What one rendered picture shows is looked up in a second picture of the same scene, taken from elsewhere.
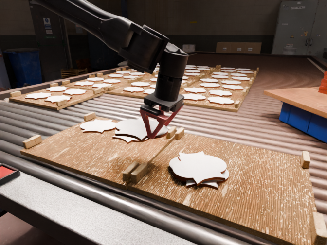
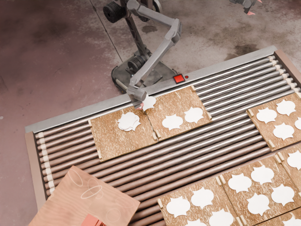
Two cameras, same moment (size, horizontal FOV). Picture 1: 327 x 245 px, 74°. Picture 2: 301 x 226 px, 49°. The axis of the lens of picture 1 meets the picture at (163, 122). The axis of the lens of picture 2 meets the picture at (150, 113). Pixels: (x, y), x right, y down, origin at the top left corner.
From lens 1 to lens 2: 238 cm
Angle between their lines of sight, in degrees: 94
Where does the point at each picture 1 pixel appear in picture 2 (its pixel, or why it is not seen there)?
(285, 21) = not seen: outside the picture
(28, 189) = (165, 84)
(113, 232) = not seen: hidden behind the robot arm
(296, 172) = (101, 147)
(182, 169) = (130, 115)
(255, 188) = (109, 128)
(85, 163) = (163, 98)
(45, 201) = (156, 86)
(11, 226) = not seen: hidden behind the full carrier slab
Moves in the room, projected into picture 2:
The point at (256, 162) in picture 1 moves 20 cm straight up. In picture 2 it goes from (115, 143) to (110, 128)
